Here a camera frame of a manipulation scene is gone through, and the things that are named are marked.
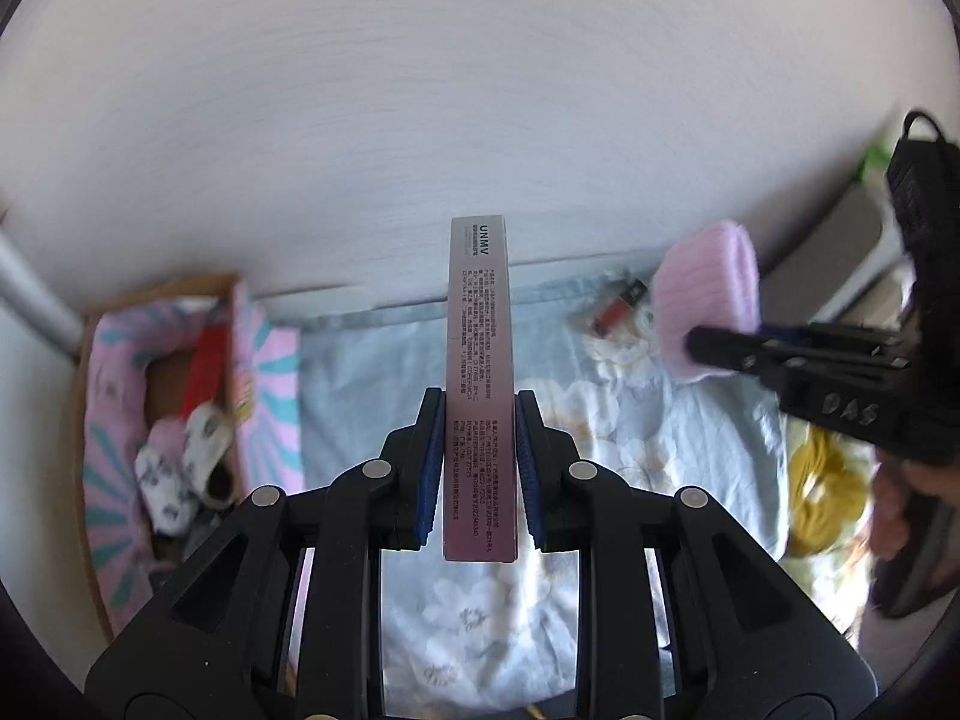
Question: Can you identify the long red packet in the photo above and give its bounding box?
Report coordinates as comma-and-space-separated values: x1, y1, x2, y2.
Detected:
180, 325, 235, 422

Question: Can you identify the small red black tube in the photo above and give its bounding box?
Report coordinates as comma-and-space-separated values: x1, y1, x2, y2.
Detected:
589, 279, 650, 339

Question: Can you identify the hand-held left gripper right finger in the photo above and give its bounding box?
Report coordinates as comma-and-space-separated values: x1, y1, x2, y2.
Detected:
514, 390, 878, 720

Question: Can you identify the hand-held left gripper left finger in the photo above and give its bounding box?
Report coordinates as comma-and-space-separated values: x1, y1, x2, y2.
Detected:
84, 388, 447, 720

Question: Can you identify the white door frame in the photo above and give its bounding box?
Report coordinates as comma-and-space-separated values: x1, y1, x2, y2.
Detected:
0, 227, 85, 362

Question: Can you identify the floral bed sheet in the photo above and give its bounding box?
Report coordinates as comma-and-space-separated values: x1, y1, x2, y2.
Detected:
300, 270, 875, 713

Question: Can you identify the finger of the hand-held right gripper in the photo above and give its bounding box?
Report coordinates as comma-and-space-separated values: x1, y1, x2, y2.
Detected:
686, 325, 805, 391
756, 321, 914, 362

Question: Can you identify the white black patterned sock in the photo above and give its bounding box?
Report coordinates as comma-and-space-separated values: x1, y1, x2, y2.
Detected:
133, 439, 201, 539
184, 403, 236, 509

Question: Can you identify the cardboard box with pink flaps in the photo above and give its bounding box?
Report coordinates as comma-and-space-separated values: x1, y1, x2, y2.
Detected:
75, 274, 305, 642

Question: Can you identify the pink fuzzy sock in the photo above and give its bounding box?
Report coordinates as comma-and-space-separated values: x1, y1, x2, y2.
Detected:
649, 220, 763, 385

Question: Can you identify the slim pink box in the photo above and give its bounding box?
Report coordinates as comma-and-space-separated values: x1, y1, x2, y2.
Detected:
442, 216, 520, 563

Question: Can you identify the person's right hand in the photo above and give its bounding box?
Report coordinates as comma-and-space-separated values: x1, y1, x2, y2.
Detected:
868, 456, 929, 610

